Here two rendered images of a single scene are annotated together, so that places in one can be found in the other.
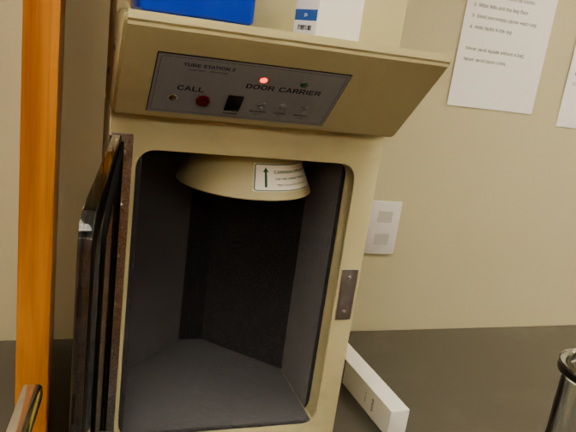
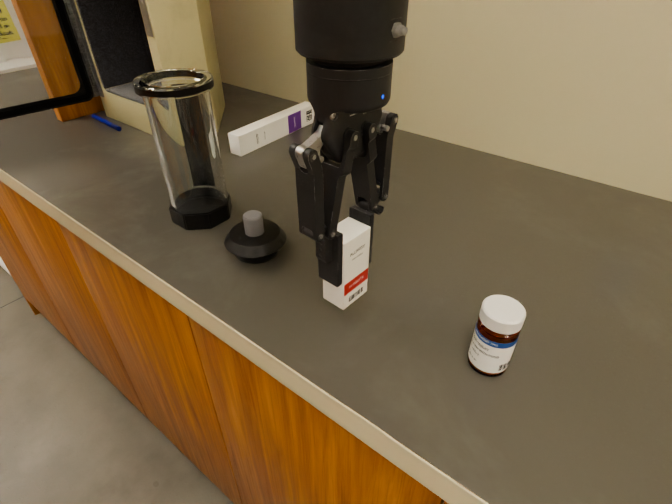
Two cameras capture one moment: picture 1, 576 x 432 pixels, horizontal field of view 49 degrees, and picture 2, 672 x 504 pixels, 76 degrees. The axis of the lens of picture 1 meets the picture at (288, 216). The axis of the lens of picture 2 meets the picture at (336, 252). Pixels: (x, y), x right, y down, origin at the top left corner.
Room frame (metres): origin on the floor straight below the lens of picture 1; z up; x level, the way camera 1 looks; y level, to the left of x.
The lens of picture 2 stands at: (0.58, -1.07, 1.33)
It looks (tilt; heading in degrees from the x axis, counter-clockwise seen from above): 37 degrees down; 59
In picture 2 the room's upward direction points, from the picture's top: straight up
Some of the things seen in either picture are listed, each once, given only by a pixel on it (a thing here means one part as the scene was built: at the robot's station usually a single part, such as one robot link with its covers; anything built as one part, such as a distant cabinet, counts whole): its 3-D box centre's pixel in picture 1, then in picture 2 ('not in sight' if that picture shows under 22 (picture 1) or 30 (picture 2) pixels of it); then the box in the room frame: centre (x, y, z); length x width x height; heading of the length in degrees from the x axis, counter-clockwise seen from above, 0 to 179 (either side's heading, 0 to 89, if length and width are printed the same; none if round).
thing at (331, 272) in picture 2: not in sight; (330, 256); (0.77, -0.75, 1.05); 0.03 x 0.01 x 0.07; 107
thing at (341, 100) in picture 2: not in sight; (348, 109); (0.80, -0.74, 1.20); 0.08 x 0.07 x 0.09; 17
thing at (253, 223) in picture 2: not in sight; (254, 233); (0.75, -0.56, 0.97); 0.09 x 0.09 x 0.07
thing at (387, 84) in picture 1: (279, 82); not in sight; (0.65, 0.03, 1.46); 0.32 x 0.12 x 0.10; 110
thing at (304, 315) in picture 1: (215, 263); (159, 6); (0.82, 0.09, 1.19); 0.26 x 0.24 x 0.35; 110
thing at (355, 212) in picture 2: not in sight; (360, 235); (0.82, -0.74, 1.05); 0.03 x 0.01 x 0.07; 107
